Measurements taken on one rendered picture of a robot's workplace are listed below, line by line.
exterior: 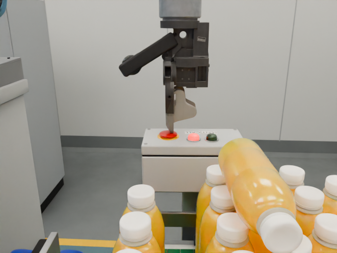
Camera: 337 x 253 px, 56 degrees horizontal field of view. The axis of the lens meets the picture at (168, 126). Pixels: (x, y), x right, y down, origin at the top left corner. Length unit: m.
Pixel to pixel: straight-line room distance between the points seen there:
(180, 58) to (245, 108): 2.70
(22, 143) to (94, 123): 2.35
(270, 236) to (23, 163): 0.86
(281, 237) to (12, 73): 0.86
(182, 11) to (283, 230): 0.37
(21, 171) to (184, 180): 0.60
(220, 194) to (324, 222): 0.13
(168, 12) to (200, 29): 0.06
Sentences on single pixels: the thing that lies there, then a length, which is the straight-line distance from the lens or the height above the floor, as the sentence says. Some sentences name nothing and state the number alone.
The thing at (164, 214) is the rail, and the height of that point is 0.98.
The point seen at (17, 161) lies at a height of 0.92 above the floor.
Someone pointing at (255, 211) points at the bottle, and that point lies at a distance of 0.36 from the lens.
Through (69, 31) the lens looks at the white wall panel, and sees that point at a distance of 3.28.
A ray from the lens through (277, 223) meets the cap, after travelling 0.33.
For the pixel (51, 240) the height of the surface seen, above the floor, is 1.05.
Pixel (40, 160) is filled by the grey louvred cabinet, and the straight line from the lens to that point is 2.39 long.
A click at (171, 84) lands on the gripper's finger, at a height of 1.21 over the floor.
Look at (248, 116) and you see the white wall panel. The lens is 3.26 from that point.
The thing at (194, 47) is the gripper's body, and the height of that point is 1.27.
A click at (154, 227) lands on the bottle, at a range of 0.47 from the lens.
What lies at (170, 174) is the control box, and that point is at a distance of 0.61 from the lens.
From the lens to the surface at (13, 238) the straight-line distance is 1.08.
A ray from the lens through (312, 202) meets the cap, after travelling 0.49.
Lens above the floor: 1.32
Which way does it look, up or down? 19 degrees down
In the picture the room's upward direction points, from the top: straight up
